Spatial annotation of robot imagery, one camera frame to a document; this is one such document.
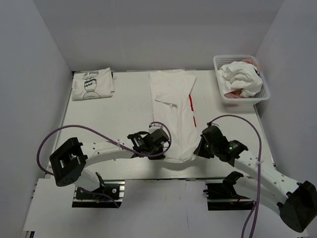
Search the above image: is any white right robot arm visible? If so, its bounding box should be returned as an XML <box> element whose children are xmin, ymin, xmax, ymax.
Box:
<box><xmin>195</xmin><ymin>135</ymin><xmax>317</xmax><ymax>233</ymax></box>

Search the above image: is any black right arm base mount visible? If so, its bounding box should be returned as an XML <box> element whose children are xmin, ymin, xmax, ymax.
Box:
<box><xmin>203</xmin><ymin>172</ymin><xmax>255</xmax><ymax>211</ymax></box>

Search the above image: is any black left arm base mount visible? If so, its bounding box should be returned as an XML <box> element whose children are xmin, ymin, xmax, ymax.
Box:
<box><xmin>72</xmin><ymin>173</ymin><xmax>123</xmax><ymax>208</ymax></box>

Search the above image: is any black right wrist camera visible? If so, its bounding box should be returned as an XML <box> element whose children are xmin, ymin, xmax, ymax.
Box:
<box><xmin>202</xmin><ymin>125</ymin><xmax>229</xmax><ymax>150</ymax></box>

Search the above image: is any crumpled white t-shirt in basket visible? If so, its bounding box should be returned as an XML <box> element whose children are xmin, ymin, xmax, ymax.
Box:
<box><xmin>217</xmin><ymin>61</ymin><xmax>263</xmax><ymax>98</ymax></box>

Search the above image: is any folded white cartoon t-shirt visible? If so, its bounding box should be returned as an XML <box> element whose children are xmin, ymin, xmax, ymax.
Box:
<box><xmin>71</xmin><ymin>67</ymin><xmax>115</xmax><ymax>101</ymax></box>

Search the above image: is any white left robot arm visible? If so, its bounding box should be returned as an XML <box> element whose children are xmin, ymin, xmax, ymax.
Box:
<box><xmin>50</xmin><ymin>129</ymin><xmax>169</xmax><ymax>198</ymax></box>

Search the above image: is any white perforated plastic basket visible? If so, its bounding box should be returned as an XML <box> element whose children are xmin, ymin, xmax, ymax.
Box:
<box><xmin>213</xmin><ymin>55</ymin><xmax>270</xmax><ymax>106</ymax></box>

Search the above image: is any white t-shirt with red-black print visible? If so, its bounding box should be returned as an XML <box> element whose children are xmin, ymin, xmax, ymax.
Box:
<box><xmin>149</xmin><ymin>69</ymin><xmax>200</xmax><ymax>163</ymax></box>

